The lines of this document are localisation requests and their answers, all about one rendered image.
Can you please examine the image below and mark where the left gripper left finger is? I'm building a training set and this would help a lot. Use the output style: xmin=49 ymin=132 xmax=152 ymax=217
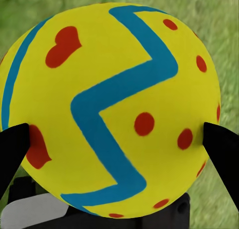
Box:
xmin=0 ymin=123 xmax=30 ymax=200

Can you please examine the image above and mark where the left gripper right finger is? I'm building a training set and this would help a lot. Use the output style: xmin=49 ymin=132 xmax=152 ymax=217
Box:
xmin=203 ymin=122 xmax=239 ymax=211

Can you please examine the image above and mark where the easter egg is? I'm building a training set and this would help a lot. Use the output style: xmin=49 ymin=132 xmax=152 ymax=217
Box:
xmin=0 ymin=2 xmax=221 ymax=219

